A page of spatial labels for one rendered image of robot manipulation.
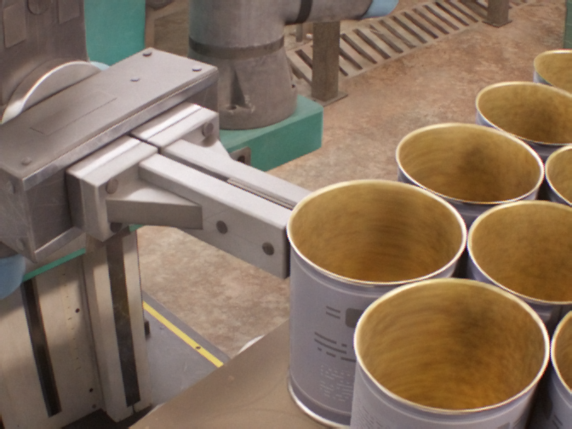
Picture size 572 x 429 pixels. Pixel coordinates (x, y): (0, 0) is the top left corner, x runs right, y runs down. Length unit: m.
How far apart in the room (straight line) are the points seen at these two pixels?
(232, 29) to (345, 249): 0.69
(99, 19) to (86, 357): 0.58
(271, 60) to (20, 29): 0.68
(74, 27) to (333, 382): 0.22
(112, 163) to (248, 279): 1.93
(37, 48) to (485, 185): 0.23
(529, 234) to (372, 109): 2.81
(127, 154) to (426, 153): 0.14
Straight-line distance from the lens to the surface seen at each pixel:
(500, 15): 4.19
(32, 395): 1.42
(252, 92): 1.09
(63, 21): 0.47
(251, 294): 2.29
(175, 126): 0.43
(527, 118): 0.50
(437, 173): 0.44
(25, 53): 0.46
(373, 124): 3.08
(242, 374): 0.41
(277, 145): 1.13
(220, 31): 1.07
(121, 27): 1.12
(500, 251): 0.39
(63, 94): 0.46
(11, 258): 0.60
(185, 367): 1.59
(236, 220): 0.38
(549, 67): 0.54
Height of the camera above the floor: 1.38
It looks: 33 degrees down
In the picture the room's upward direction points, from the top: 1 degrees clockwise
